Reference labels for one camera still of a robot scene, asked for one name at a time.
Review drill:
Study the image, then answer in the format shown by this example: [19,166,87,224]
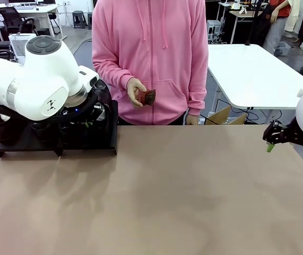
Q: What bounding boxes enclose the wooden top background desk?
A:
[228,10,264,45]

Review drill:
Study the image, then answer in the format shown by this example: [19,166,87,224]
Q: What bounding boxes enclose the white office desk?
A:
[0,4,67,48]

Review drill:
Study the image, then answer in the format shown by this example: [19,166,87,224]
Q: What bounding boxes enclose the brown wooden shoe brush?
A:
[137,89,157,106]

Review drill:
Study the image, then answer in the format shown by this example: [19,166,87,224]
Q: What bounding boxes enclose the black floor cable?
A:
[216,98,282,124]

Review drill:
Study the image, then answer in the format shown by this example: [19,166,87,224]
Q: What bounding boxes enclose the white folding table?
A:
[207,44,303,110]

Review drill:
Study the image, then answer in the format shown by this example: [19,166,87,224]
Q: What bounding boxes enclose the black computer tower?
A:
[37,28,54,38]

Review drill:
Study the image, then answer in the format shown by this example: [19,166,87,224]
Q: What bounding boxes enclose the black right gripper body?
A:
[262,120,303,154]

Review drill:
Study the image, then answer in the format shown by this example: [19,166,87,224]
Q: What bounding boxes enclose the white air purifier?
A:
[9,33,37,58]

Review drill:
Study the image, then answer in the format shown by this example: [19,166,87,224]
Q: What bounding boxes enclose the person's right hand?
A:
[127,77,147,108]

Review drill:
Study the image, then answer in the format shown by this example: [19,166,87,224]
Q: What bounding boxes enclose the black tripod pole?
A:
[246,0,264,46]

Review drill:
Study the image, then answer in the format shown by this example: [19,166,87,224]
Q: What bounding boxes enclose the person's black trousers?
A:
[118,113,188,125]

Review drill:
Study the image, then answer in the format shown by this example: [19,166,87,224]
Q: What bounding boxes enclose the person's right forearm pink sleeve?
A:
[92,57,136,94]

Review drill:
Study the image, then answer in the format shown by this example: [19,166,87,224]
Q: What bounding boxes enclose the white computer case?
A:
[206,20,223,42]

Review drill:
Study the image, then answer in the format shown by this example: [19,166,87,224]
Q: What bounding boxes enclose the person's pink hoodie torso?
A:
[91,0,209,125]

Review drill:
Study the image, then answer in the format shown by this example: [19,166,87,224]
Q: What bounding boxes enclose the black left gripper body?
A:
[87,105,106,125]

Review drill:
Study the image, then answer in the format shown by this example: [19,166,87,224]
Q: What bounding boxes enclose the grey plastic bin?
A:
[275,41,292,56]

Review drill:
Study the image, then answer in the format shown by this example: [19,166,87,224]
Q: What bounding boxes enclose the grey plastic stool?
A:
[72,10,85,29]

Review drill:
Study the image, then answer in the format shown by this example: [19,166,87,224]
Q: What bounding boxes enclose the black metal shoe stand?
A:
[54,100,119,157]
[0,116,66,159]

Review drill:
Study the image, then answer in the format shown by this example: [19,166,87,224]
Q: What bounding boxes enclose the person's left hand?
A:
[186,113,199,125]

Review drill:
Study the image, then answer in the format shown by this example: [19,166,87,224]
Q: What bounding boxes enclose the person's left forearm pink sleeve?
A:
[187,66,209,117]

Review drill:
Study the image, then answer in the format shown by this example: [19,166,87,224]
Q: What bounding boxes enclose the brown cardboard box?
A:
[203,105,248,125]

